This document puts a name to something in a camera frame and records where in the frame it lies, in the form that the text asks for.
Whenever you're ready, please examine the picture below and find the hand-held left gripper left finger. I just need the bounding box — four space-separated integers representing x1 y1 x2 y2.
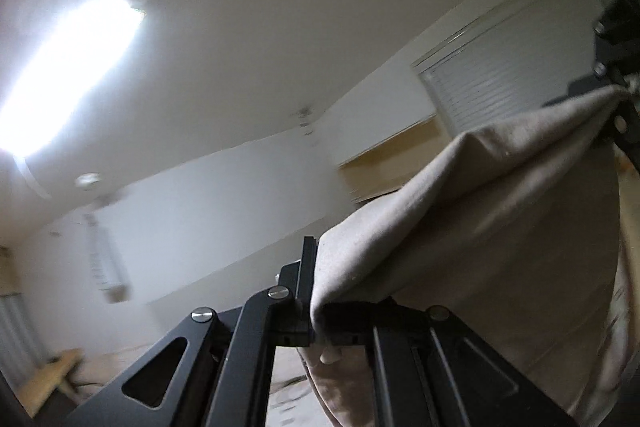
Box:
62 236 321 427

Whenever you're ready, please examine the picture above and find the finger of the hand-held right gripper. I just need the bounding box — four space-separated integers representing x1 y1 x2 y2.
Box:
542 0 640 108
596 99 640 148

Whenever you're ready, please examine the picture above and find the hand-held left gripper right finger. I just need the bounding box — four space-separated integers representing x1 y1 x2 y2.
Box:
319 298 577 427

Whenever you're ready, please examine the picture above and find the beige garment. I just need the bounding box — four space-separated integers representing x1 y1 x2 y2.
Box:
299 84 640 427

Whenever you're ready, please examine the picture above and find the white louvered shutter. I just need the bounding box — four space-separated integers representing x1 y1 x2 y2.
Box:
412 14 618 140

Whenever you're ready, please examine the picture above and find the open wooden shelf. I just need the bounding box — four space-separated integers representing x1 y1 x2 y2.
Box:
336 116 447 204

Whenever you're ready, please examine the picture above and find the wooden desk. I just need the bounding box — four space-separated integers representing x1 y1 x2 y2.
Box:
19 348 84 419

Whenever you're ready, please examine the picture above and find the long ceiling light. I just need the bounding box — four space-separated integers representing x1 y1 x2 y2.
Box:
0 0 147 158

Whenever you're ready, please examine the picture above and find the white wall air conditioner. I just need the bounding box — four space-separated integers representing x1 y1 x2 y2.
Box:
81 212 132 306

